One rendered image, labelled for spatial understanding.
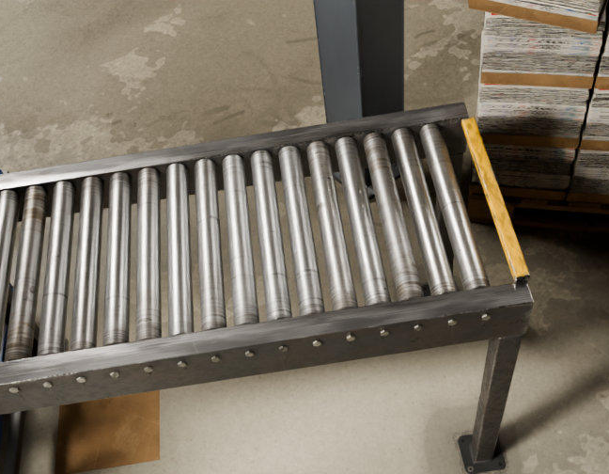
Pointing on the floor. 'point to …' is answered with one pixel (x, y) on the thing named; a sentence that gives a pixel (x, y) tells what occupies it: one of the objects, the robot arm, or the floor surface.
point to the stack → (550, 118)
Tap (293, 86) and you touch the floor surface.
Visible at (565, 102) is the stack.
